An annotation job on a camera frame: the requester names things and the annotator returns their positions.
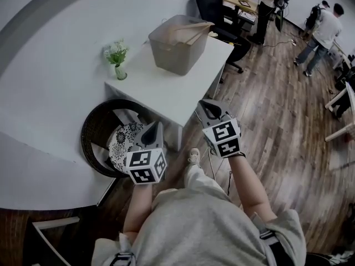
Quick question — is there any glass vase with white flowers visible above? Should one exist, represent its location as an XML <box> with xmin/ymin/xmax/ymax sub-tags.
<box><xmin>103</xmin><ymin>38</ymin><xmax>130</xmax><ymax>81</ymax></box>

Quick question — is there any person's light shoe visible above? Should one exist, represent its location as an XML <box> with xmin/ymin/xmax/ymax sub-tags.
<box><xmin>187</xmin><ymin>147</ymin><xmax>202</xmax><ymax>169</ymax></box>

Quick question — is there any wooden clothes hanger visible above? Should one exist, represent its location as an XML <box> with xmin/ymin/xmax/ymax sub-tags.
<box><xmin>165</xmin><ymin>21</ymin><xmax>216</xmax><ymax>45</ymax></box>

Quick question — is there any person's right forearm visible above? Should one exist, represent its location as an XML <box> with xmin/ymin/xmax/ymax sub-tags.
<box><xmin>227</xmin><ymin>155</ymin><xmax>278</xmax><ymax>222</ymax></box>

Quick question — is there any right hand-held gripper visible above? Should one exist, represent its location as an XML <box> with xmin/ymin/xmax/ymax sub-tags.
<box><xmin>196</xmin><ymin>99</ymin><xmax>242</xmax><ymax>160</ymax></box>

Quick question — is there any light wooden desk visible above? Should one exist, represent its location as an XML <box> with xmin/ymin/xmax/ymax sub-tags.
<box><xmin>222</xmin><ymin>0</ymin><xmax>260</xmax><ymax>14</ymax></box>

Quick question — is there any harness strap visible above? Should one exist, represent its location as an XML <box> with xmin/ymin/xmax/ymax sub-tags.
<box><xmin>109</xmin><ymin>233</ymin><xmax>136</xmax><ymax>266</ymax></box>
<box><xmin>251</xmin><ymin>213</ymin><xmax>295</xmax><ymax>266</ymax></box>

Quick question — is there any person's left forearm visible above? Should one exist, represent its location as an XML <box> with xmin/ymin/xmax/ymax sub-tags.
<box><xmin>122</xmin><ymin>182</ymin><xmax>154</xmax><ymax>234</ymax></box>

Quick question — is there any grey plastic storage bin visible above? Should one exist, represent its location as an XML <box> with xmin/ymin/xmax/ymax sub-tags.
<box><xmin>148</xmin><ymin>14</ymin><xmax>211</xmax><ymax>76</ymax></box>

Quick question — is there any right harness strap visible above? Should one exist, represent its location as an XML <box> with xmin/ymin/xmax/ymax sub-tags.
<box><xmin>251</xmin><ymin>213</ymin><xmax>295</xmax><ymax>266</ymax></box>

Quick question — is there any person's grey sweatshirt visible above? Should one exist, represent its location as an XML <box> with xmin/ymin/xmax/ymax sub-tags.
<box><xmin>92</xmin><ymin>186</ymin><xmax>307</xmax><ymax>266</ymax></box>

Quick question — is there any black round laundry basket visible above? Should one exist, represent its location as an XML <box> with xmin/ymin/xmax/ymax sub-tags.
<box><xmin>80</xmin><ymin>98</ymin><xmax>168</xmax><ymax>178</ymax></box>

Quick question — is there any person's light trouser leg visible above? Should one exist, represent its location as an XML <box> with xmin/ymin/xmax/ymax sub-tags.
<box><xmin>184</xmin><ymin>163</ymin><xmax>231</xmax><ymax>201</ymax></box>

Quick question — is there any dark chair with white frame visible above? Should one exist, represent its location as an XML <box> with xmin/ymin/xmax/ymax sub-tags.
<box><xmin>27</xmin><ymin>217</ymin><xmax>82</xmax><ymax>266</ymax></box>

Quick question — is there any black office chair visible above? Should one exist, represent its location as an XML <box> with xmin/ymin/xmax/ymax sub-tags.
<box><xmin>195</xmin><ymin>0</ymin><xmax>252</xmax><ymax>74</ymax></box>

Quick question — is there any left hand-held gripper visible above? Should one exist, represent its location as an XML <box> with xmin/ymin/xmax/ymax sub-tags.
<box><xmin>125</xmin><ymin>121</ymin><xmax>168</xmax><ymax>186</ymax></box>

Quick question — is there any left harness strap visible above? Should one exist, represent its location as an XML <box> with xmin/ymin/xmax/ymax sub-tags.
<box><xmin>109</xmin><ymin>233</ymin><xmax>136</xmax><ymax>266</ymax></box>

